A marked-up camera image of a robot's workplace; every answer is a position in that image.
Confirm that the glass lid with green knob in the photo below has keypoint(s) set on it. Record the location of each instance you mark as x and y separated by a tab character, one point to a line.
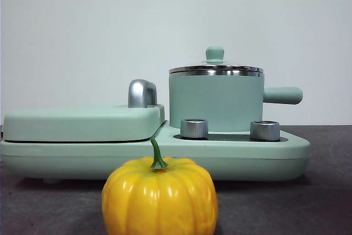
215	52

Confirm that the yellow toy pumpkin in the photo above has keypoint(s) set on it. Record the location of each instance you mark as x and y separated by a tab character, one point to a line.
159	199

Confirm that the silver control knob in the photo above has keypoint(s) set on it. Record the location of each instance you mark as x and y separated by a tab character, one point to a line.
264	131
193	129

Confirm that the mint green breakfast machine base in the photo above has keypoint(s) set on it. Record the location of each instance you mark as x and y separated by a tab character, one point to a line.
220	160

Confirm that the mint green griddle cover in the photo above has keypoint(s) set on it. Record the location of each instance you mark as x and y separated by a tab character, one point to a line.
82	122

